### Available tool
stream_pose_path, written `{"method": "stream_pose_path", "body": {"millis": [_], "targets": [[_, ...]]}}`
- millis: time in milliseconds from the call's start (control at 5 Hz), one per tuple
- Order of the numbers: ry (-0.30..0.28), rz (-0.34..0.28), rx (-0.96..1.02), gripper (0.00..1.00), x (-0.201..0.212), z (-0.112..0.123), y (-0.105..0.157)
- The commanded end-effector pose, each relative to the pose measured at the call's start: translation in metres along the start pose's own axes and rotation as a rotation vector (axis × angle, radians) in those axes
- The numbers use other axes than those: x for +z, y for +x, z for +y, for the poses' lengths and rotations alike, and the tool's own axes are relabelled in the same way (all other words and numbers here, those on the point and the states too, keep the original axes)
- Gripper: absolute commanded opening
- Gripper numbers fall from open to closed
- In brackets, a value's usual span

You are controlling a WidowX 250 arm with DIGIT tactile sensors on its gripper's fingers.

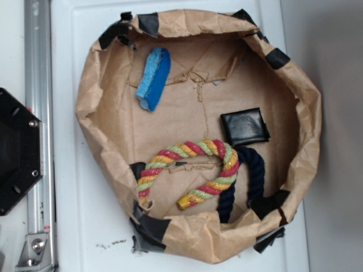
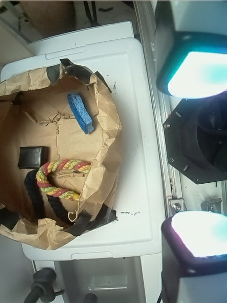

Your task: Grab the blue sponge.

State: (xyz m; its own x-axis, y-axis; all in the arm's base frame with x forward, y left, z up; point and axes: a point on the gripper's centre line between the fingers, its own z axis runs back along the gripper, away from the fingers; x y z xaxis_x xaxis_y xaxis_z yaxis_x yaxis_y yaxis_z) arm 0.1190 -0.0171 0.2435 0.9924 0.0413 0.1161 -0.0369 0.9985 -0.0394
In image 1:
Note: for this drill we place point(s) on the blue sponge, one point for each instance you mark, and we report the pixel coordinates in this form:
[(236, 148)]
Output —
[(156, 71)]

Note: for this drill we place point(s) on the brown paper bag bin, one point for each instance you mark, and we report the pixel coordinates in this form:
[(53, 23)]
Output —
[(185, 189)]

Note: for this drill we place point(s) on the black leather wallet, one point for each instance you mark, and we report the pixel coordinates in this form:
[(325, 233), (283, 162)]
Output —
[(244, 127)]

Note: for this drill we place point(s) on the aluminium extrusion rail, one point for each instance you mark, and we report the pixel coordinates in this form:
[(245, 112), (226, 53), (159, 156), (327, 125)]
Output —
[(42, 228)]

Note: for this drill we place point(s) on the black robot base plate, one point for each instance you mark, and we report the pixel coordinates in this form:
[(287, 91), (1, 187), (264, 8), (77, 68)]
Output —
[(20, 151)]

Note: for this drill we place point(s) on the metal corner bracket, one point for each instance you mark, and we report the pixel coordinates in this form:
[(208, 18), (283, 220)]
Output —
[(36, 254)]

